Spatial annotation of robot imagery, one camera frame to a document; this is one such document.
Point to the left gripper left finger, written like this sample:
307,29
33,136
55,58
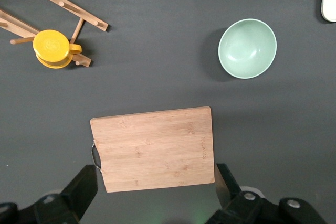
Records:
71,203

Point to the yellow mug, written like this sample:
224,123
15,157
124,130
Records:
51,48

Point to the wooden peg drying rack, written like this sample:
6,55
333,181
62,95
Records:
78,12

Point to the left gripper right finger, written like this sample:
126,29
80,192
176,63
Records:
236,208

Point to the pale green bowl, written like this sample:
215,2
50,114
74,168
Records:
248,49

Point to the wooden cutting board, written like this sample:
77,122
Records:
155,150

